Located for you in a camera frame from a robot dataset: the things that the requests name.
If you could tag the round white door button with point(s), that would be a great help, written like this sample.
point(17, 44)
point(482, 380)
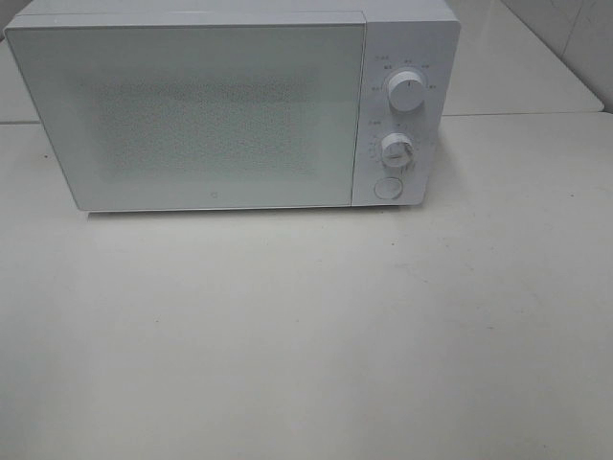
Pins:
point(388, 188)

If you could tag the white timer knob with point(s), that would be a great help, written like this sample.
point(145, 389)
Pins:
point(396, 151)

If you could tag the white microwave oven body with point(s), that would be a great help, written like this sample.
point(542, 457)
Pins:
point(399, 35)

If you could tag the upper white power knob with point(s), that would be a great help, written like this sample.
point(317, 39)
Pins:
point(406, 90)

